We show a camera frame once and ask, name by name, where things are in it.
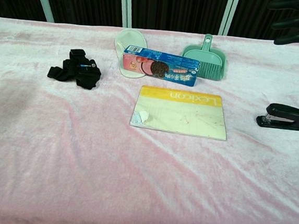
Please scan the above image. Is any yellow Lexicon notepad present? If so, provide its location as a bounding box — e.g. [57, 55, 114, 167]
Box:
[129, 84, 231, 142]

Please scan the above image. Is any pink fluffy blanket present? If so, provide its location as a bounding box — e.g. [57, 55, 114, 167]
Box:
[0, 16, 299, 224]

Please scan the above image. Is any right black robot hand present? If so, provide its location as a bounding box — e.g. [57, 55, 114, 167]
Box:
[264, 0, 299, 48]

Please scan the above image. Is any black strap harness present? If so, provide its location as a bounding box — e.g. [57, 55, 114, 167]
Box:
[45, 45, 104, 91]

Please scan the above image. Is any blue cookie box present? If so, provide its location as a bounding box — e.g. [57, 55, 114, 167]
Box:
[120, 44, 203, 88]

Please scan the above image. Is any black stapler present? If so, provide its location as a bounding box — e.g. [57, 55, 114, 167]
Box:
[255, 101, 299, 132]

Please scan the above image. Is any pale green slipper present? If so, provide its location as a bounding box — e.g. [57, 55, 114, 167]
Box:
[111, 27, 149, 80]

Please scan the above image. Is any wide pale green frame post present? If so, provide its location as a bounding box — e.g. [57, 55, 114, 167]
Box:
[117, 0, 135, 29]

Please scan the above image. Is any green hand brush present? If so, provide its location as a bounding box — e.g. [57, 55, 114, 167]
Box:
[196, 58, 223, 80]

